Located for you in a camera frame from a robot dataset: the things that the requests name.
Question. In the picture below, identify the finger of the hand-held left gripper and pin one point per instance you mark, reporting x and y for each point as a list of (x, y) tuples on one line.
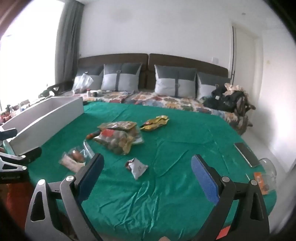
[(27, 155), (9, 134)]

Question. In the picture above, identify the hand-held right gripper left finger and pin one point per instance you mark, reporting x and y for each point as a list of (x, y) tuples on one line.
[(91, 176)]

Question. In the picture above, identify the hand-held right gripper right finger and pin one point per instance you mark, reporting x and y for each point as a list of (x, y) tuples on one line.
[(204, 178)]

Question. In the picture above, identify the clear sausage packet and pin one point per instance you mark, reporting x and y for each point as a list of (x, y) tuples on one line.
[(74, 157)]

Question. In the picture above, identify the orange sausage stick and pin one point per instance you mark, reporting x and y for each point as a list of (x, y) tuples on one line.
[(92, 135)]

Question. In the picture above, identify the white storage box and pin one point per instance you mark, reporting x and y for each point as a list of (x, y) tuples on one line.
[(46, 115)]

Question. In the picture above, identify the small white snack packet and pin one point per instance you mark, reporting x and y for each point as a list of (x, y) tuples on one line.
[(137, 169)]

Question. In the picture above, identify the clutter of small bottles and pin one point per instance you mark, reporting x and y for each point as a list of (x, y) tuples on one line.
[(10, 113)]

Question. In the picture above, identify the red cloth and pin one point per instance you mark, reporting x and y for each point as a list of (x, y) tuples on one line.
[(16, 204)]

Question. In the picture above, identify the green cloth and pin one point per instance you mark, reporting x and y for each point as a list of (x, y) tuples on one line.
[(173, 185)]

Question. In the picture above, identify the red label mixed snack bag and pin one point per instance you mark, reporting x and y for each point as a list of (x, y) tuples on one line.
[(115, 141)]

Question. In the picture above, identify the black smartphone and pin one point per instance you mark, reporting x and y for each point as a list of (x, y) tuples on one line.
[(247, 154)]

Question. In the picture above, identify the orange packet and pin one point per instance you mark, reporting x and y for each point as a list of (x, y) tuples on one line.
[(261, 182)]

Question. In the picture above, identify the clear plastic container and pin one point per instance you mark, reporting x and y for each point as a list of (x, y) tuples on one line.
[(269, 168)]

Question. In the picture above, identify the black chair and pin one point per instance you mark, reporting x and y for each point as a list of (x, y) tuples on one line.
[(57, 88)]

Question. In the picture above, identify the yellow crumpled snack packet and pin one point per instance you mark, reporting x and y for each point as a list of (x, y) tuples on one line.
[(153, 122)]

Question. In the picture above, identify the bright window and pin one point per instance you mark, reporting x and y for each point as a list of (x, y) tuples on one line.
[(27, 58)]

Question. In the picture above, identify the pile of dark clothes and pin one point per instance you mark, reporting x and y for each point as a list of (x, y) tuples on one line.
[(224, 99)]

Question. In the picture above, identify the small dark container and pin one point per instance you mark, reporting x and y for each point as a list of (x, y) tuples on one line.
[(96, 93)]

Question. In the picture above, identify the clear plastic bag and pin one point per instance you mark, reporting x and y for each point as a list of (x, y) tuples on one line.
[(82, 82)]

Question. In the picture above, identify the grey curtain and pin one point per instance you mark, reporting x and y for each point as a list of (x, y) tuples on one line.
[(69, 41)]

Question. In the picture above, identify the white door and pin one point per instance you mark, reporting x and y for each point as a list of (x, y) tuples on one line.
[(247, 69)]

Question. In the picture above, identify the white wall switch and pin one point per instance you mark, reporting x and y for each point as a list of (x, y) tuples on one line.
[(215, 59)]

